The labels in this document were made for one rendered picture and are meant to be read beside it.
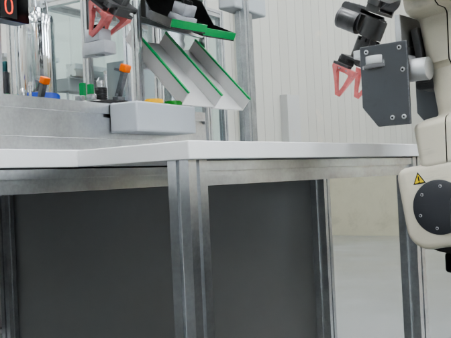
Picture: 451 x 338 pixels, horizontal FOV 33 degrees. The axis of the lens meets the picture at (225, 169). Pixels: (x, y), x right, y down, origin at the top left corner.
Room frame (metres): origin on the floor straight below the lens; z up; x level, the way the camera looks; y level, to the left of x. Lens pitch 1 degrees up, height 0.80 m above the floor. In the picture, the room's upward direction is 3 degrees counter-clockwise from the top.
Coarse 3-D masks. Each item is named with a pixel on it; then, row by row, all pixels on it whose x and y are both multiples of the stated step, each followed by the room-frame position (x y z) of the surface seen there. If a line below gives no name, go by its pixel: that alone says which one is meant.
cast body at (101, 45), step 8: (96, 24) 1.76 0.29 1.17; (88, 32) 1.76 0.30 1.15; (104, 32) 1.76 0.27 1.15; (88, 40) 1.76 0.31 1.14; (96, 40) 1.75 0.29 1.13; (104, 40) 1.74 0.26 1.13; (88, 48) 1.76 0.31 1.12; (96, 48) 1.75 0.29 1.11; (104, 48) 1.74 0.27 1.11; (112, 48) 1.76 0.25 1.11; (88, 56) 1.78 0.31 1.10; (96, 56) 1.79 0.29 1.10
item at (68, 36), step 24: (72, 24) 2.97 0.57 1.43; (216, 24) 3.37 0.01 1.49; (72, 48) 2.97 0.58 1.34; (120, 48) 2.85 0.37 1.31; (216, 48) 3.36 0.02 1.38; (72, 72) 2.97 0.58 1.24; (96, 72) 2.91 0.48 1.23; (144, 72) 2.90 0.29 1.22; (72, 96) 2.98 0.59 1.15; (168, 96) 3.03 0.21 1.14; (216, 120) 3.34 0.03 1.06
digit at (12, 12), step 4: (0, 0) 1.64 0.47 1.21; (4, 0) 1.65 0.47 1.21; (8, 0) 1.66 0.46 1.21; (12, 0) 1.67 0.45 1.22; (16, 0) 1.68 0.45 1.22; (0, 4) 1.64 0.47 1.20; (4, 4) 1.65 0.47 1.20; (8, 4) 1.66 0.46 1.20; (12, 4) 1.67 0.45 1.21; (16, 4) 1.68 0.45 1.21; (4, 8) 1.65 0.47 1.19; (8, 8) 1.66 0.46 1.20; (12, 8) 1.67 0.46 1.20; (16, 8) 1.68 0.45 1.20; (4, 12) 1.65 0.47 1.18; (8, 12) 1.66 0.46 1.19; (12, 12) 1.67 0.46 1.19; (16, 12) 1.68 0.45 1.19; (4, 16) 1.65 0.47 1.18; (8, 16) 1.66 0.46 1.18; (12, 16) 1.67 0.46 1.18; (16, 16) 1.68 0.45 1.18
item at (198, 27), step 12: (144, 0) 1.98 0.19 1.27; (156, 0) 2.13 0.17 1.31; (168, 0) 2.09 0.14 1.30; (144, 12) 1.98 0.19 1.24; (156, 12) 1.95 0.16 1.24; (168, 12) 2.10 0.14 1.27; (168, 24) 1.92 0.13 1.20; (180, 24) 1.93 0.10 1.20; (192, 24) 1.97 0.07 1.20; (204, 24) 2.01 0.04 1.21
